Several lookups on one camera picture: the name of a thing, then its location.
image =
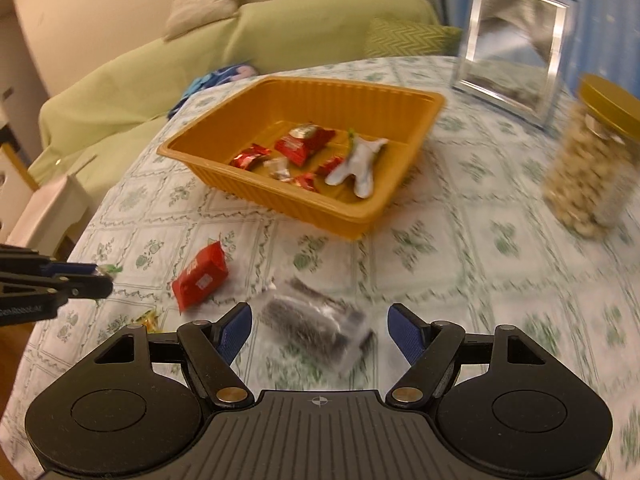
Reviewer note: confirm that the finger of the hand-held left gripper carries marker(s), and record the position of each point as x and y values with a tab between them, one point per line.
75	287
70	270

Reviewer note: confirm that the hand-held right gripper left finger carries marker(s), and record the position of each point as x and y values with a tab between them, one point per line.
233	332

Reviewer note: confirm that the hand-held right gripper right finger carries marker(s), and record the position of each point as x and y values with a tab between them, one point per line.
406	334

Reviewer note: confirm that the red snack packet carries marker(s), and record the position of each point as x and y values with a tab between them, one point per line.
200	277

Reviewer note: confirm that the clear packet of dark snack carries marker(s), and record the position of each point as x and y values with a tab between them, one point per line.
312	322

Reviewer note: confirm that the golden caramel candy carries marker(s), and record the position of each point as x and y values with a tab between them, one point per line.
149	321

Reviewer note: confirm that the small red candy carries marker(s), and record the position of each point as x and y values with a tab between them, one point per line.
306	181

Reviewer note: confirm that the silver candy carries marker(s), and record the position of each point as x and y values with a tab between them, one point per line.
278	169

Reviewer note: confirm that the green snack packet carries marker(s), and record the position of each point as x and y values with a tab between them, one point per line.
357	167

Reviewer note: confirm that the dark red candy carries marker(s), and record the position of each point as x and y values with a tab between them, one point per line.
250	156

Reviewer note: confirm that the tiny red wrapper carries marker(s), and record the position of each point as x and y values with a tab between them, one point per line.
330	165

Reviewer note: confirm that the large red candy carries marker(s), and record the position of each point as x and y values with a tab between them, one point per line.
302	144

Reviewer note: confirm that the orange plastic tray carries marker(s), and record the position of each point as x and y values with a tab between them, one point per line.
380	105

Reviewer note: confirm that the white wooden furniture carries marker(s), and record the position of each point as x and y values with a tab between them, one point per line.
47	212

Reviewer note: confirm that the green covered sofa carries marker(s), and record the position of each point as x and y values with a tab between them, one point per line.
150	60

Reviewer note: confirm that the blue folded cloth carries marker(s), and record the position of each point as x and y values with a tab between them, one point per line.
205	85

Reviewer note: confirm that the clear jar of peanuts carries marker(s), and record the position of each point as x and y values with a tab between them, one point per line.
592	160

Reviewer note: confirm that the green zigzag cushion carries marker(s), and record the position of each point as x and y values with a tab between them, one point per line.
410	39

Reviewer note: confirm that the beige cushion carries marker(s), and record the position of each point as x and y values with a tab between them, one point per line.
207	2

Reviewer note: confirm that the silver picture frame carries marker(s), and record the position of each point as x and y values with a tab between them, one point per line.
515	50

